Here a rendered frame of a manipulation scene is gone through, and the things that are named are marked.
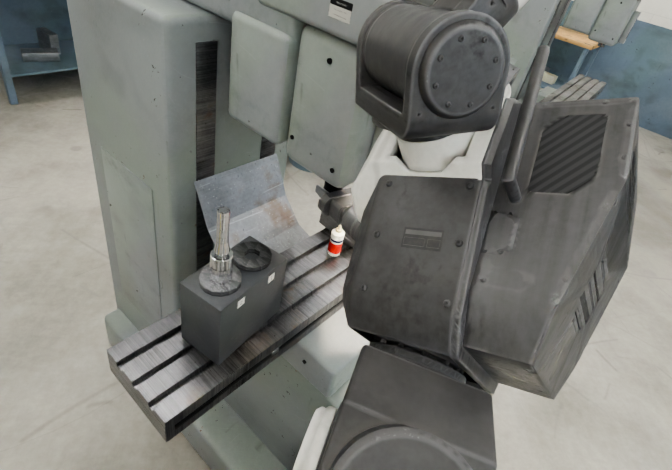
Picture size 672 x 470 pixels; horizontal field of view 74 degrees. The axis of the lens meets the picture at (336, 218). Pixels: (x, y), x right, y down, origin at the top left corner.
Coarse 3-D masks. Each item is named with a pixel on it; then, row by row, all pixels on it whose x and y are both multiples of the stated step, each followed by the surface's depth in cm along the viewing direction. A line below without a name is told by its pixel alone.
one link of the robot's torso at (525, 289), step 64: (512, 128) 50; (576, 128) 46; (384, 192) 51; (448, 192) 47; (512, 192) 44; (576, 192) 43; (384, 256) 49; (448, 256) 45; (512, 256) 43; (576, 256) 40; (384, 320) 47; (448, 320) 43; (512, 320) 40; (576, 320) 46; (512, 384) 51
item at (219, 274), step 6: (210, 264) 91; (216, 264) 89; (228, 264) 90; (210, 270) 92; (216, 270) 91; (222, 270) 90; (228, 270) 91; (210, 276) 93; (216, 276) 91; (222, 276) 92; (228, 276) 93; (216, 282) 92; (222, 282) 93
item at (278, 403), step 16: (272, 368) 136; (288, 368) 130; (256, 384) 148; (272, 384) 140; (288, 384) 133; (304, 384) 127; (240, 400) 162; (256, 400) 153; (272, 400) 144; (288, 400) 137; (304, 400) 130; (320, 400) 124; (336, 400) 121; (240, 416) 167; (256, 416) 158; (272, 416) 149; (288, 416) 141; (304, 416) 134; (256, 432) 163; (272, 432) 153; (288, 432) 145; (304, 432) 138; (272, 448) 158; (288, 448) 150; (288, 464) 154
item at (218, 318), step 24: (240, 264) 99; (264, 264) 100; (192, 288) 92; (216, 288) 92; (240, 288) 95; (264, 288) 102; (192, 312) 96; (216, 312) 90; (240, 312) 97; (264, 312) 108; (192, 336) 101; (216, 336) 94; (240, 336) 102; (216, 360) 99
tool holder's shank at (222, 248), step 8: (224, 208) 84; (224, 216) 84; (224, 224) 85; (216, 232) 87; (224, 232) 86; (216, 240) 88; (224, 240) 87; (216, 248) 88; (224, 248) 88; (224, 256) 90
